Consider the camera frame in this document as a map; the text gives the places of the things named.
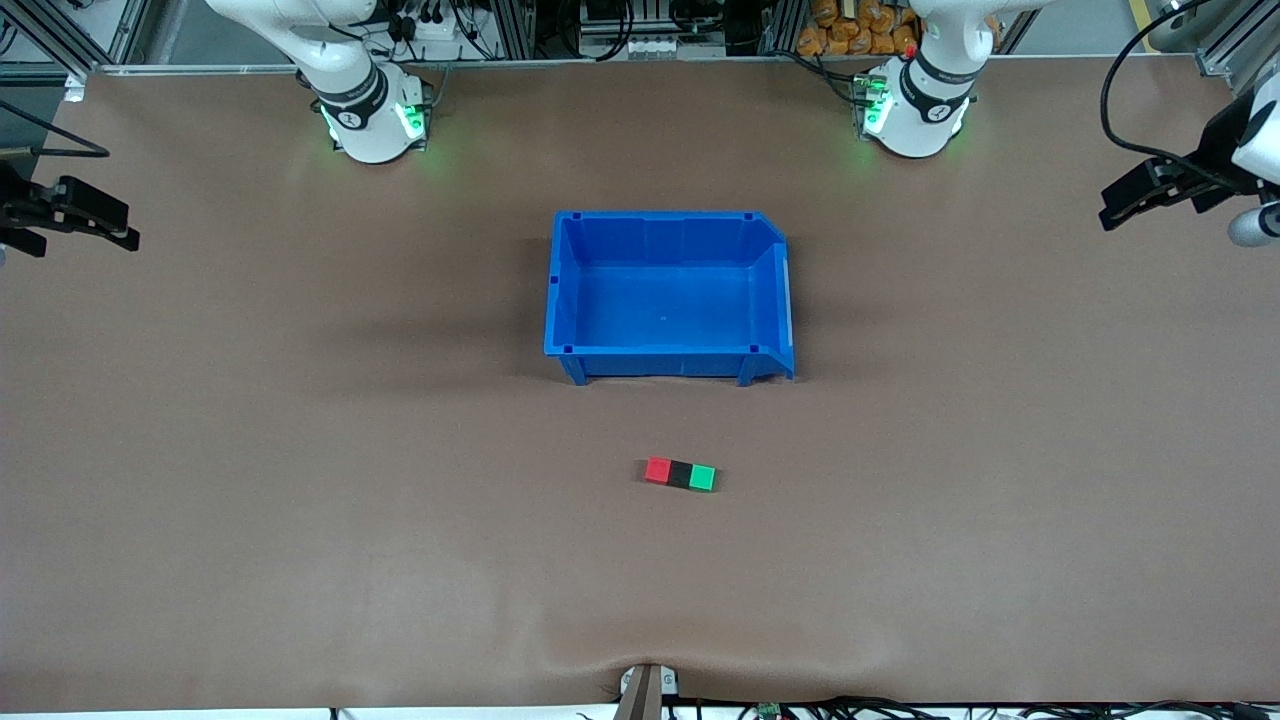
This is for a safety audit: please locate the bag of orange snacks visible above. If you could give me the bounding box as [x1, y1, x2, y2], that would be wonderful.
[797, 0, 919, 57]

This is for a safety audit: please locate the white power strip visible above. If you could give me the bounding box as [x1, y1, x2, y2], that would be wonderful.
[385, 10, 471, 63]

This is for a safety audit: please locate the table cover mat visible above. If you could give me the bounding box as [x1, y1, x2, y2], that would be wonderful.
[0, 58, 1280, 713]

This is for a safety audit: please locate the blue plastic storage bin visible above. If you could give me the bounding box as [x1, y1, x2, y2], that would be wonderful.
[543, 210, 797, 387]

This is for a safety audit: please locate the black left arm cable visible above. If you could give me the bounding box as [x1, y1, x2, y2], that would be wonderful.
[1100, 0, 1236, 191]

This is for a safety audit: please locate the aluminium frame structure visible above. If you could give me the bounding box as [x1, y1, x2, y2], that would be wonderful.
[0, 0, 151, 76]
[1195, 0, 1280, 76]

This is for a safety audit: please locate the aluminium frame post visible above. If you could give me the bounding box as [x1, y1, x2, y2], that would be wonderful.
[758, 0, 806, 56]
[488, 0, 536, 61]

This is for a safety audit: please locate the metal table edge rail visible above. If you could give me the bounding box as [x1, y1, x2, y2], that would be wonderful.
[85, 56, 1216, 79]

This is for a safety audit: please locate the metal camera mount clamp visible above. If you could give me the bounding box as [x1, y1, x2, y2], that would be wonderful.
[620, 663, 679, 720]

